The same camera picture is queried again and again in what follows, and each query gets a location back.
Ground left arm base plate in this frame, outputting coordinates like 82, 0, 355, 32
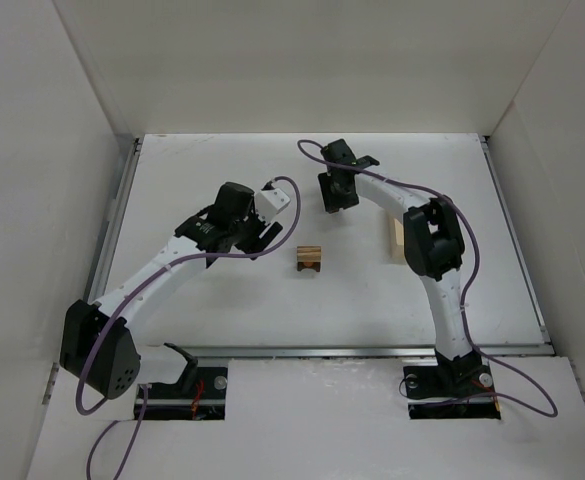
143, 365, 228, 421

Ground aluminium front rail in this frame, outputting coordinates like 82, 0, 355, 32
79, 342, 556, 360

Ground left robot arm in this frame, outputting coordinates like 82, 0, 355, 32
60, 182, 291, 400

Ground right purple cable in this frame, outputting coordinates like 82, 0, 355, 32
296, 138, 559, 420

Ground dark brown arch block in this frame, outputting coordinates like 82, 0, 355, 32
297, 260, 321, 273

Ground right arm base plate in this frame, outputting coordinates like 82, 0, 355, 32
401, 364, 501, 420

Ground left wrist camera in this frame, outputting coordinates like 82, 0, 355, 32
254, 188, 291, 224

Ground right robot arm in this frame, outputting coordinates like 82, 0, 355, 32
318, 139, 487, 400

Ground light striped wood block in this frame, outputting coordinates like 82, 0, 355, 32
296, 245, 322, 263

